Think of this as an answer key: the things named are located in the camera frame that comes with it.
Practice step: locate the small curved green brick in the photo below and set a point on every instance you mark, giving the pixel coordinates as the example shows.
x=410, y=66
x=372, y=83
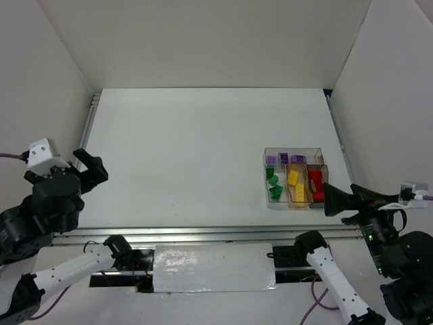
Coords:
x=270, y=172

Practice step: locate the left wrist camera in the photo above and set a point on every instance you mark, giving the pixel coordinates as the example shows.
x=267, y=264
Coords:
x=44, y=156

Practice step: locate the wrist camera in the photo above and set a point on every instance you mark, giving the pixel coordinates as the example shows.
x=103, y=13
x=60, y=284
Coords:
x=412, y=196
x=44, y=156

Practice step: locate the right arm base joint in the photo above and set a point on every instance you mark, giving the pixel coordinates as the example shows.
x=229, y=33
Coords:
x=286, y=258

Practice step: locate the red rounded lego brick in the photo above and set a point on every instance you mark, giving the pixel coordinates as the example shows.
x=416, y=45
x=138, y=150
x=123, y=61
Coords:
x=316, y=179

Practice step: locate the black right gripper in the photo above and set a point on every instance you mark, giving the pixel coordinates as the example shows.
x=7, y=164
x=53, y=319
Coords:
x=360, y=210

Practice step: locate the clear plastic bin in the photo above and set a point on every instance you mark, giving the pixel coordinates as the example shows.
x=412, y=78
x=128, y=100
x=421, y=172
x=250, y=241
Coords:
x=280, y=171
x=303, y=178
x=315, y=162

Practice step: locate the clear plastic bin front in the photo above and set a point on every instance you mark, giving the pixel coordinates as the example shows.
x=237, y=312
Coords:
x=280, y=171

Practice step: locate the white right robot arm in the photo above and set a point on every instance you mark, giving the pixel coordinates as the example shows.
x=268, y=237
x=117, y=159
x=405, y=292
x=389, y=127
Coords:
x=408, y=297

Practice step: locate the long yellow lego brick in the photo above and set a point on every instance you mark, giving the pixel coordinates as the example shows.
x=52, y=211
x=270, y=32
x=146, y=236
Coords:
x=299, y=193

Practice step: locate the left arm base joint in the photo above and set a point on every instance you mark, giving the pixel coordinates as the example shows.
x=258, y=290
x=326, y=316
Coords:
x=114, y=253

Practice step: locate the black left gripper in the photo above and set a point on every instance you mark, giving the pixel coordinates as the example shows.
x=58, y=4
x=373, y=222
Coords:
x=85, y=174

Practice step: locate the small purple lego plate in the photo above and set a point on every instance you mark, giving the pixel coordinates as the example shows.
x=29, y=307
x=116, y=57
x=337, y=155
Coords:
x=283, y=158

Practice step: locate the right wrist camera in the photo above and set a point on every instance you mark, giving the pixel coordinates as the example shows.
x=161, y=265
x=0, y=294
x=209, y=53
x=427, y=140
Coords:
x=412, y=196

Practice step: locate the clear plastic bin middle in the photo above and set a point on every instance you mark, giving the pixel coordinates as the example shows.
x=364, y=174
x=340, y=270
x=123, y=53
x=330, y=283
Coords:
x=303, y=178

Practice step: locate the curved yellow lego brick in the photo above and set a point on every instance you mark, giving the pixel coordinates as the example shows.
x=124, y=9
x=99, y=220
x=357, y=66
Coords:
x=292, y=177

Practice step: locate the clear plastic bin rear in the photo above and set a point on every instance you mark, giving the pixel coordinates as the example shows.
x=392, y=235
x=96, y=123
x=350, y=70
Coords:
x=315, y=162

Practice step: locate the left side rail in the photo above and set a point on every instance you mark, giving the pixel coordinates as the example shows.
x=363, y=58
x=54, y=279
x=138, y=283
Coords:
x=90, y=118

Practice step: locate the curved purple lego brick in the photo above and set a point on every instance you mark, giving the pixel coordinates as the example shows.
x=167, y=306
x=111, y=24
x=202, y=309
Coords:
x=271, y=160

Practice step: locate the aluminium table edge rail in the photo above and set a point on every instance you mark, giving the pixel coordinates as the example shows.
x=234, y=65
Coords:
x=145, y=236

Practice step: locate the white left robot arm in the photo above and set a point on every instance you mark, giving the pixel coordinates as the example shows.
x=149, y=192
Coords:
x=23, y=235

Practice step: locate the green square lego brick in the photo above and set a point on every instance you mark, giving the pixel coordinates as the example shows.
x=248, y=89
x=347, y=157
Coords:
x=273, y=180

